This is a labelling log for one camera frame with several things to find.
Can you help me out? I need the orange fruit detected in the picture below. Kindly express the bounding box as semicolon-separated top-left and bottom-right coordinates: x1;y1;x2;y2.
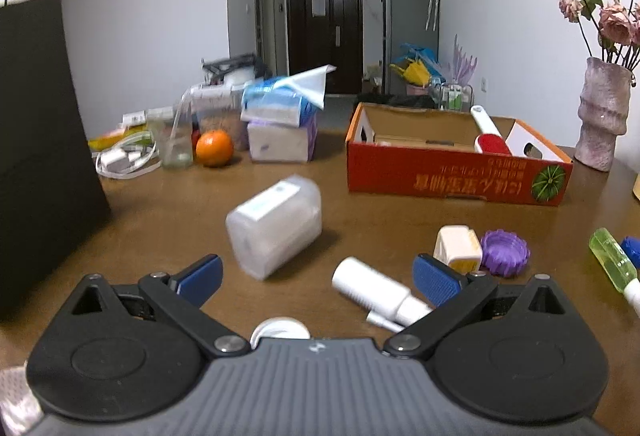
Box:
195;130;235;168

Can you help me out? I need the white pot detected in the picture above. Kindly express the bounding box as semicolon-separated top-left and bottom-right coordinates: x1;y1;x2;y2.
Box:
223;67;257;85

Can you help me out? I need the dark bag on floor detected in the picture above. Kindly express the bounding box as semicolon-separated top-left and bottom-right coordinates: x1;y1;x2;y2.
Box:
357;89;437;110

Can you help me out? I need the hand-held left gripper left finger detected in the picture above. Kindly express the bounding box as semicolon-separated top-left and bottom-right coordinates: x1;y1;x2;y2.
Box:
64;254;252;360

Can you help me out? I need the dark brown door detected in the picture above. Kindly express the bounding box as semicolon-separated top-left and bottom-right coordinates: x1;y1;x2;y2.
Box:
285;0;364;96

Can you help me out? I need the orange cardboard box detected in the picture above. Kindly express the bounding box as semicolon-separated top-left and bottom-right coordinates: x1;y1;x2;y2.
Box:
345;102;574;208

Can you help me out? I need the purple feather decoration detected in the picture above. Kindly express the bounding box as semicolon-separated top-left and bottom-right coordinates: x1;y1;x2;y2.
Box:
448;34;480;88

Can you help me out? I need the blue plastic object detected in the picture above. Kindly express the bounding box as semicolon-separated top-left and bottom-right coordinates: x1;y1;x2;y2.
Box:
620;236;640;269

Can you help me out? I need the red white lint roller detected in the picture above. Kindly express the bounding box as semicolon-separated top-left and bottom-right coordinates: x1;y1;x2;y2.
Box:
470;105;514;156

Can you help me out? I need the blue tissue pack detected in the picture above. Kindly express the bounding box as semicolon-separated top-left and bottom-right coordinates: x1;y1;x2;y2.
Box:
240;77;321;127

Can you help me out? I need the translucent plastic box white label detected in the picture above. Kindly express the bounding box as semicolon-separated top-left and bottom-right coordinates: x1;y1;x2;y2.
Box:
225;174;323;281

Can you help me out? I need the pink patterned cloth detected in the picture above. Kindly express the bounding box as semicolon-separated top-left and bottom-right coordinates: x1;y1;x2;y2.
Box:
0;366;45;436

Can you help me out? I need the clear glass cup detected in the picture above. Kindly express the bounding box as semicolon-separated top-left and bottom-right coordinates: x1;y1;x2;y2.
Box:
146;108;195;169

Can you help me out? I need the white charger with cable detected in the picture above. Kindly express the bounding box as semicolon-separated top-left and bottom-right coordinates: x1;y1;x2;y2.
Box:
94;134;162;180

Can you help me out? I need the white plug adapter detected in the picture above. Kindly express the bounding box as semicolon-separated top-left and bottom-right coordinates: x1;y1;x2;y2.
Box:
433;225;484;275

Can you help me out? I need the wire rack with bottles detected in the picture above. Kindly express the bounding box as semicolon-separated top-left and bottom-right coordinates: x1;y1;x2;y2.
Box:
433;83;475;112

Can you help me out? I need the yellow packet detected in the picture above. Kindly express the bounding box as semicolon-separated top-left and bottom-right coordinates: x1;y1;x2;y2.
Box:
88;130;151;152

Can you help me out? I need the purple ridged lid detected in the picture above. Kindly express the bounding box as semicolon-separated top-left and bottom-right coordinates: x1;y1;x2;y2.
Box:
480;229;531;278

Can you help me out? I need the green spray bottle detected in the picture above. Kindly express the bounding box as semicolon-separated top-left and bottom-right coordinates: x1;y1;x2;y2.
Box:
588;227;640;318

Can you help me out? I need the yellow bag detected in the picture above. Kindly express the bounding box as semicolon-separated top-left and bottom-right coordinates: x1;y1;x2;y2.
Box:
390;58;434;88

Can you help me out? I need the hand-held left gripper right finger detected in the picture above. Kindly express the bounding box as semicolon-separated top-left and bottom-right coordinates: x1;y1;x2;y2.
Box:
382;253;571;360

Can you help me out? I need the grey refrigerator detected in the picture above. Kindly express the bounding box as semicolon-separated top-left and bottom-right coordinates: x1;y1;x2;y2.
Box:
382;0;441;98

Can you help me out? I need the white purple tissue pack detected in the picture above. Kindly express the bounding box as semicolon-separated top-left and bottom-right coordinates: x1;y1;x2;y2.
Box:
247;112;320;163

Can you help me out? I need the clear drinking straw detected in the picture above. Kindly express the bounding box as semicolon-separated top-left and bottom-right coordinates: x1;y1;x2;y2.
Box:
169;86;197;152

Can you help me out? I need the clear food container with nuts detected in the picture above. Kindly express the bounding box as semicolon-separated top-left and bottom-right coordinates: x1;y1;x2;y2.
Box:
191;84;250;152

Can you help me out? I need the white round lid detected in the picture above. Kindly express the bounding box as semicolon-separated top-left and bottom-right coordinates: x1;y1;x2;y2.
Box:
250;318;312;350

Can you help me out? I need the black monitor back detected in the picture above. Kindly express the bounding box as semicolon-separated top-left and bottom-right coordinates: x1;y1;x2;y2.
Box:
0;0;113;323

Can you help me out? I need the black folding stand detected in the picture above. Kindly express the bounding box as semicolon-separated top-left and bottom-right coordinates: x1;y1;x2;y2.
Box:
202;54;259;85

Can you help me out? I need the blue plastic bag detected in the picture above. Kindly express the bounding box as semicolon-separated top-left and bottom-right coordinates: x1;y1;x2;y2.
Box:
400;43;445;82

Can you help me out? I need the pink ridged vase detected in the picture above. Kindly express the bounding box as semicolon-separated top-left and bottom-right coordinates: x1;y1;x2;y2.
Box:
574;57;635;173

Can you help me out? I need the white tissue sheet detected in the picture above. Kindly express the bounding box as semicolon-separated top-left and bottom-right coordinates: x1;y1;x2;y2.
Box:
278;64;337;111

